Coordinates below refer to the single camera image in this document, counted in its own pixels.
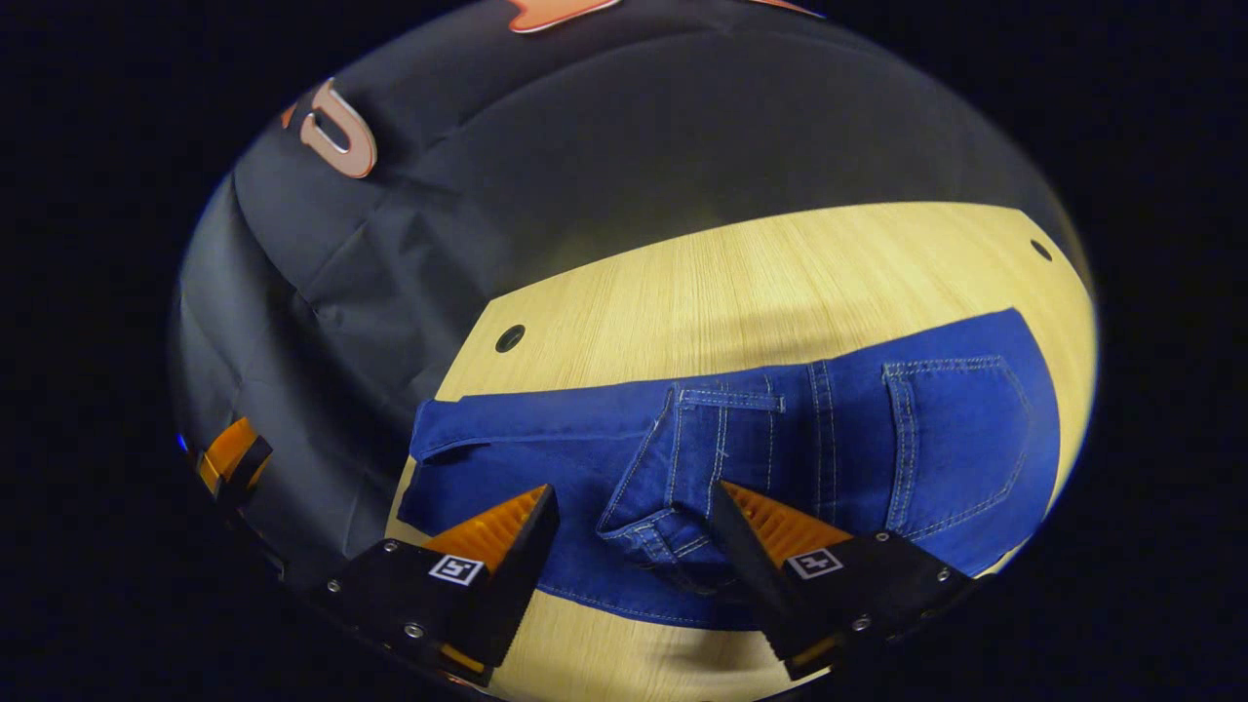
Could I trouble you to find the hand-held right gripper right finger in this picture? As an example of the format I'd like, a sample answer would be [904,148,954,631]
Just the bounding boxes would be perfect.
[710,481,979,683]

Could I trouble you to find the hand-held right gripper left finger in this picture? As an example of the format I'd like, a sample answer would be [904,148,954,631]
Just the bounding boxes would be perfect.
[310,484,562,688]

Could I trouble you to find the blue denim jeans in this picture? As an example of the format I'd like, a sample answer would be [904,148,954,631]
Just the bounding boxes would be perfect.
[397,307,1064,632]

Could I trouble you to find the black backdrop cloth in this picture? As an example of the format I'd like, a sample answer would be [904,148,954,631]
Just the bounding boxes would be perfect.
[171,0,1083,586]

